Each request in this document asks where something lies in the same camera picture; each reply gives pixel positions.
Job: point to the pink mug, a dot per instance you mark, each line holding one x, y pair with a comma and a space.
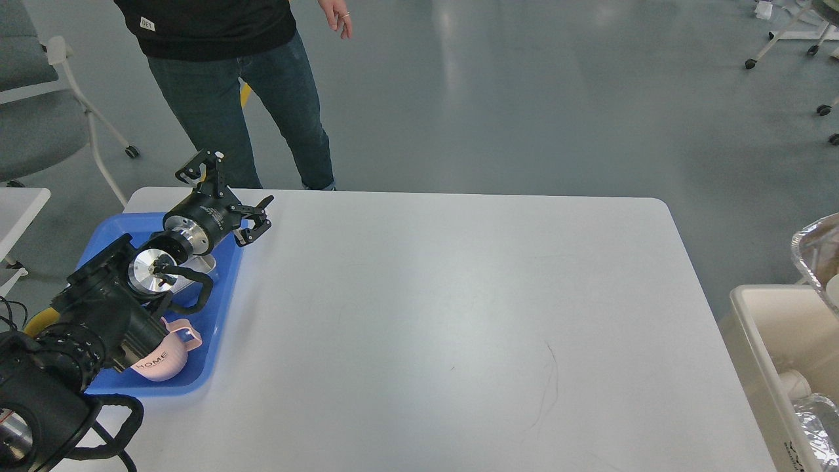
170, 357

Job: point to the square steel tray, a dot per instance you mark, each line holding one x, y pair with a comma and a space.
205, 264

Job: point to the white cup in bin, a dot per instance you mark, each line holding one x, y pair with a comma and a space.
794, 384

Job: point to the teal mug yellow inside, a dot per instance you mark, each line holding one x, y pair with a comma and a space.
41, 321

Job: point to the white bin right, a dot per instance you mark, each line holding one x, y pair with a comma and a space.
768, 330

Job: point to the aluminium foil tray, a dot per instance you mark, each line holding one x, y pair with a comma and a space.
814, 250

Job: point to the grey office chair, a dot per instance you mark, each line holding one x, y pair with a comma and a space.
44, 129

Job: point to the person's left hand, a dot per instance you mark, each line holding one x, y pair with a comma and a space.
338, 17

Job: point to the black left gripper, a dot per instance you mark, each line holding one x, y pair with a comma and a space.
202, 219

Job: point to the white paper cup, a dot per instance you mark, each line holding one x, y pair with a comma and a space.
831, 292

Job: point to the white side table left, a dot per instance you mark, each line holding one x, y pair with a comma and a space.
19, 206

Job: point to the white wheeled rack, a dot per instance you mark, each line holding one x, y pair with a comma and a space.
827, 11

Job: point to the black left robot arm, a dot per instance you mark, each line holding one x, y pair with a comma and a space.
110, 315

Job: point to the crumpled foil in bin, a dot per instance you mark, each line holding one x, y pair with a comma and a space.
818, 418

